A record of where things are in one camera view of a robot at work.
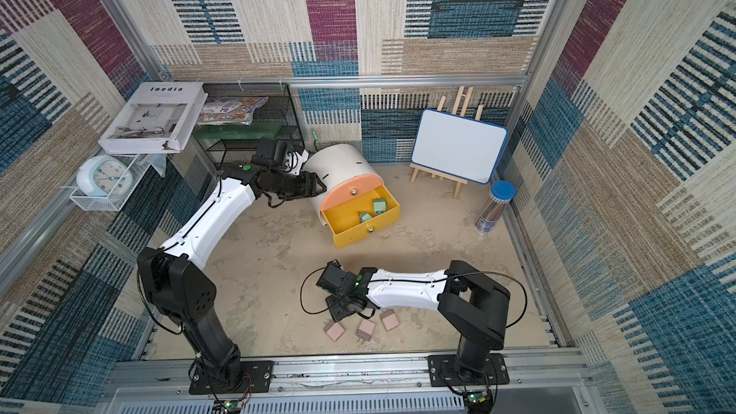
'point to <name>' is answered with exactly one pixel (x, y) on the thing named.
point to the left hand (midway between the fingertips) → (317, 187)
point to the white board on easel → (456, 148)
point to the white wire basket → (139, 167)
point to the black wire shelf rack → (277, 118)
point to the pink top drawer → (350, 188)
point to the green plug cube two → (364, 217)
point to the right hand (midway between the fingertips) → (338, 306)
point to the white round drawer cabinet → (335, 163)
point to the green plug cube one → (379, 206)
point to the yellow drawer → (344, 218)
